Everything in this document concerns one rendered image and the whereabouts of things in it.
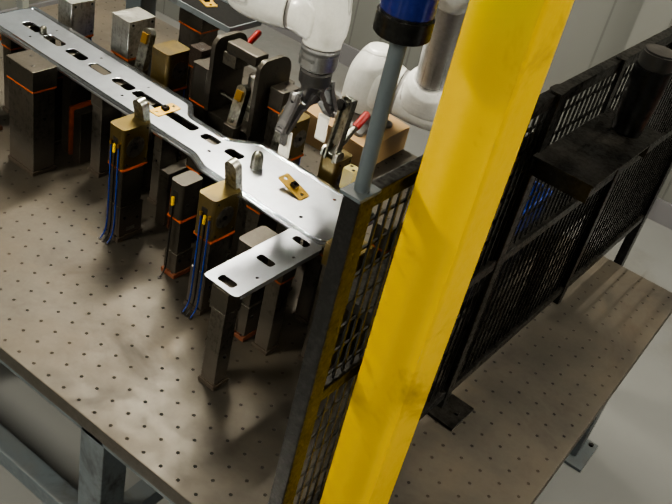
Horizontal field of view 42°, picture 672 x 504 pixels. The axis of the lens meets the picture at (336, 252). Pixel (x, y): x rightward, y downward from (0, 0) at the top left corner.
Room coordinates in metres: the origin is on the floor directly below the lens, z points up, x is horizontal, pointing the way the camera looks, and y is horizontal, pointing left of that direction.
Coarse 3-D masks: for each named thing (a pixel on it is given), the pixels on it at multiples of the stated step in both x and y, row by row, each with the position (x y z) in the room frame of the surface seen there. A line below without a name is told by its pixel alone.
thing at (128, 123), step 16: (112, 128) 1.88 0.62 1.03; (128, 128) 1.88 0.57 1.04; (144, 128) 1.92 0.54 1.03; (112, 144) 1.88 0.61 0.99; (128, 144) 1.88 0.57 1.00; (144, 144) 1.92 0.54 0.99; (112, 160) 1.88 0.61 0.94; (128, 160) 1.88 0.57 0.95; (144, 160) 1.93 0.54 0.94; (112, 176) 1.87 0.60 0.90; (128, 176) 1.89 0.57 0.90; (112, 192) 1.87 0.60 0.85; (128, 192) 1.89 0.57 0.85; (112, 208) 1.88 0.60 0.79; (128, 208) 1.89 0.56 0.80; (112, 224) 1.88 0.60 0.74; (128, 224) 1.90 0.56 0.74
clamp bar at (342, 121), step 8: (344, 96) 2.00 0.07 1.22; (344, 104) 1.96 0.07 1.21; (352, 104) 1.98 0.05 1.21; (344, 112) 1.99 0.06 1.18; (352, 112) 1.99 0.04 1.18; (336, 120) 1.99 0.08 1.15; (344, 120) 1.99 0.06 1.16; (336, 128) 1.99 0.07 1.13; (344, 128) 1.97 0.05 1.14; (336, 136) 1.99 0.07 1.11; (344, 136) 1.98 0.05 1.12; (328, 144) 1.98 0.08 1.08; (336, 144) 1.98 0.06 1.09; (336, 152) 1.96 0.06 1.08
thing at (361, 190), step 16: (384, 16) 1.00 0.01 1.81; (384, 32) 1.00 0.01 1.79; (400, 32) 0.99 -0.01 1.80; (416, 32) 1.00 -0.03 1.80; (400, 48) 1.02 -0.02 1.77; (384, 64) 1.02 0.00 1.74; (400, 64) 1.02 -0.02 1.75; (384, 80) 1.02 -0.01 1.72; (384, 96) 1.02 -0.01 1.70; (384, 112) 1.02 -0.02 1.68; (368, 128) 1.02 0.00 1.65; (384, 128) 1.02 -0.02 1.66; (368, 144) 1.02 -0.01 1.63; (368, 160) 1.02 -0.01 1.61; (368, 176) 1.02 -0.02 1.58; (352, 192) 1.01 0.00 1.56; (368, 192) 1.02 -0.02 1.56
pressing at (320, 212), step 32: (0, 32) 2.33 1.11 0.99; (32, 32) 2.36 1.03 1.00; (64, 32) 2.41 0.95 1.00; (64, 64) 2.21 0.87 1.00; (96, 64) 2.26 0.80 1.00; (128, 64) 2.30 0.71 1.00; (128, 96) 2.12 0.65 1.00; (160, 96) 2.17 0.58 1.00; (160, 128) 2.00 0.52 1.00; (224, 160) 1.92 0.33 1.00; (288, 160) 1.99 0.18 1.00; (256, 192) 1.81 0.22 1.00; (288, 192) 1.85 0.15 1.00; (320, 192) 1.88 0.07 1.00; (288, 224) 1.71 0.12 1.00; (320, 224) 1.74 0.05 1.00
